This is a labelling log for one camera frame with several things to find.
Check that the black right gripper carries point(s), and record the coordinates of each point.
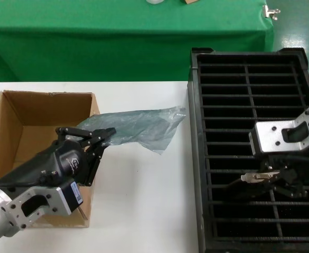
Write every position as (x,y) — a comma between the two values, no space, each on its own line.
(301,159)

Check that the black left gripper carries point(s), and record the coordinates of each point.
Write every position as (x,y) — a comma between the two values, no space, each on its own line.
(70,163)

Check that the black graphics card silver bracket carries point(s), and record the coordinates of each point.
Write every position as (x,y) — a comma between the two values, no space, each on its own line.
(259,176)

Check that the translucent grey antistatic bag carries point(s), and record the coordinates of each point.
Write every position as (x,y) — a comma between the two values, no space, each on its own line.
(143,124)

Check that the large open brown cardboard box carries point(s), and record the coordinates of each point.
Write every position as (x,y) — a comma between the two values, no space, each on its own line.
(25,110)

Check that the black slotted plastic container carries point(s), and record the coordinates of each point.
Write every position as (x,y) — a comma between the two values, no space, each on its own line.
(196,131)

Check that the small flat open cardboard box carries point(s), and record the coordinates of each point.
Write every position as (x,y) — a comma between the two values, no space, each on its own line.
(189,1)

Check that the green tablecloth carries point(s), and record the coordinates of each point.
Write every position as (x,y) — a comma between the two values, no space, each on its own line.
(117,39)

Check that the silver metal table clamp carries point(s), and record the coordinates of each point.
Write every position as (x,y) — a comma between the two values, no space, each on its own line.
(267,11)

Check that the right silver wrist bracket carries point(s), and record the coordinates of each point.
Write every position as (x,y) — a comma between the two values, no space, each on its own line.
(270,137)

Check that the left black camera shroud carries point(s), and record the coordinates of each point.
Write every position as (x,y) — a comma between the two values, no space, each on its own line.
(25,171)

